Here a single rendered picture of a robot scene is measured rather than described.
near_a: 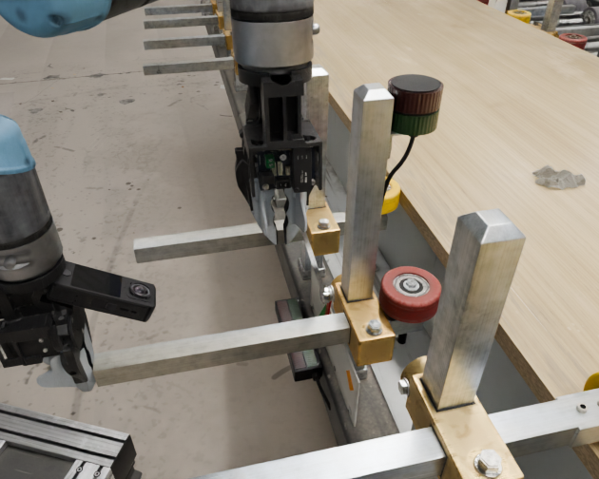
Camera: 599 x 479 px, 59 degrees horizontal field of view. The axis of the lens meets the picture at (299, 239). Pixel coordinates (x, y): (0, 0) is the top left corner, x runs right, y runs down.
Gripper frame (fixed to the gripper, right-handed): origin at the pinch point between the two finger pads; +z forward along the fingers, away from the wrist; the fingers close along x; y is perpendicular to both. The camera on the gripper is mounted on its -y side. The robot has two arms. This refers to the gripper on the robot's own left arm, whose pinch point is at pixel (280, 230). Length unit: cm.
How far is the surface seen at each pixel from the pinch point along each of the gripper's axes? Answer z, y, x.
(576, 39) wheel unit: 4, -94, 105
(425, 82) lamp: -16.2, -0.9, 16.8
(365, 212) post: -1.1, -0.1, 10.6
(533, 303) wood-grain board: 11.2, 6.9, 31.6
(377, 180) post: -5.4, 0.2, 11.8
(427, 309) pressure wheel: 11.4, 4.9, 17.9
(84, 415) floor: 96, -62, -54
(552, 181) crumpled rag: 8, -19, 50
